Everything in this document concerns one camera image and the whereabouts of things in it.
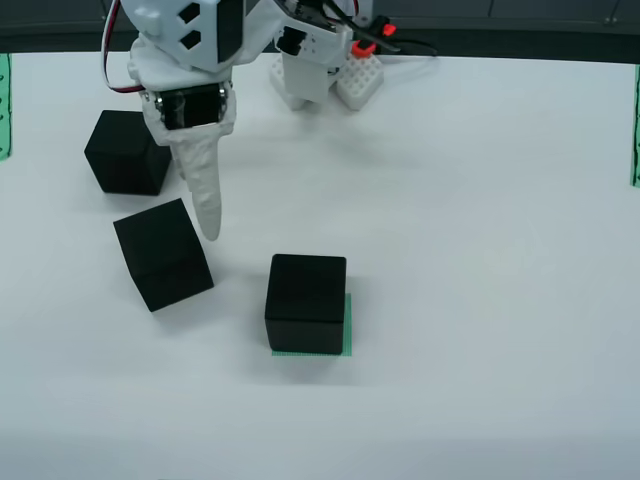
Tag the black cube with seam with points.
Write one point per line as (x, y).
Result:
(160, 255)

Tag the green tape strip black marks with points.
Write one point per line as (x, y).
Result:
(635, 125)
(5, 110)

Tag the green striped square marker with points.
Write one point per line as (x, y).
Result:
(348, 325)

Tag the black orange clamp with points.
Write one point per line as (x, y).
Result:
(362, 48)

